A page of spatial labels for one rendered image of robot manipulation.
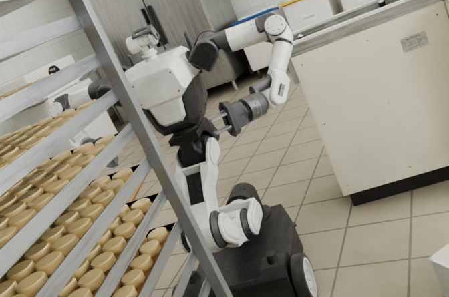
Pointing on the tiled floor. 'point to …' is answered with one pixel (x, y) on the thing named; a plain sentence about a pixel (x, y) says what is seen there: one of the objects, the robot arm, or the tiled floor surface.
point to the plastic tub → (441, 268)
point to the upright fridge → (164, 8)
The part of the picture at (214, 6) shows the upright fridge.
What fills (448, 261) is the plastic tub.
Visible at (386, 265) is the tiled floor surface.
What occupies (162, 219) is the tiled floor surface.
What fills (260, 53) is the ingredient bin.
